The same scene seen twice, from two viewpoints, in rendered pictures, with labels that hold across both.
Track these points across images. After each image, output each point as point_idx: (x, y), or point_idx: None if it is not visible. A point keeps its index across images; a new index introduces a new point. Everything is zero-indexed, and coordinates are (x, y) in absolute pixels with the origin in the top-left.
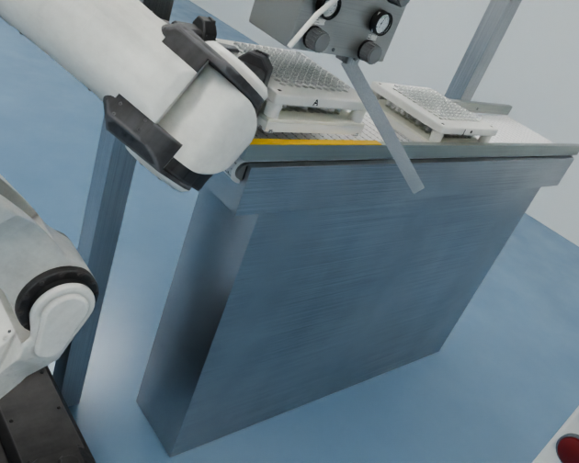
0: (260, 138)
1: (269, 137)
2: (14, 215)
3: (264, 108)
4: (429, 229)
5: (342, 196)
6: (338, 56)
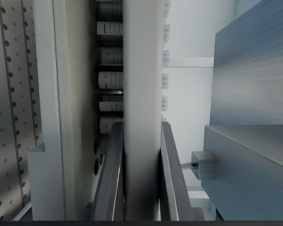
0: (18, 131)
1: (36, 121)
2: None
3: (86, 190)
4: None
5: None
6: (202, 165)
